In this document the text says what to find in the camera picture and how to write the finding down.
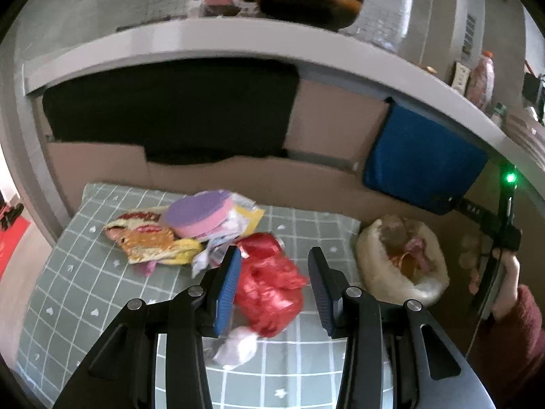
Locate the red plastic bag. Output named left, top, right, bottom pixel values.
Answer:
left=235, top=233, right=309, bottom=338

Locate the brown paper cup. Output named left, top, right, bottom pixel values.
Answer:
left=390, top=252, right=430, bottom=280

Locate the pink plastic wrapper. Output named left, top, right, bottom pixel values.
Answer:
left=405, top=237, right=430, bottom=265

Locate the dark red sleeve forearm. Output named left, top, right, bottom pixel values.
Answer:
left=474, top=284, right=544, bottom=405

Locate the grey kitchen countertop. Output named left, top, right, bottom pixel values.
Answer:
left=22, top=18, right=544, bottom=195

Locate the person's right hand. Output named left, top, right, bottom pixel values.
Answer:
left=457, top=233, right=522, bottom=320

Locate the blue white crumpled wrapper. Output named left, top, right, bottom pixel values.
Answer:
left=191, top=221, right=247, bottom=279

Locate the yellow snack wrapper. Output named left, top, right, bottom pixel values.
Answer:
left=231, top=192, right=265, bottom=237

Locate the pink purple sponge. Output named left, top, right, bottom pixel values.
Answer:
left=162, top=189, right=233, bottom=238

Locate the white crumpled tissue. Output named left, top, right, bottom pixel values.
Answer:
left=213, top=327, right=259, bottom=370

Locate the pink plastic basket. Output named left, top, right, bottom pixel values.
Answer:
left=504, top=110, right=545, bottom=170

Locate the orange snack bag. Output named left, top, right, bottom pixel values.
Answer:
left=104, top=206, right=203, bottom=265

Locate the blue towel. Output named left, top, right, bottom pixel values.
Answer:
left=362, top=97, right=488, bottom=215

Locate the plastic bottle orange cap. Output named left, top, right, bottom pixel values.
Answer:
left=466, top=50, right=495, bottom=112

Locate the black cloth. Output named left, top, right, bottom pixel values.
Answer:
left=43, top=57, right=300, bottom=165

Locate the black wok with wooden handle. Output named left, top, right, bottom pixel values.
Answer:
left=240, top=0, right=364, bottom=31

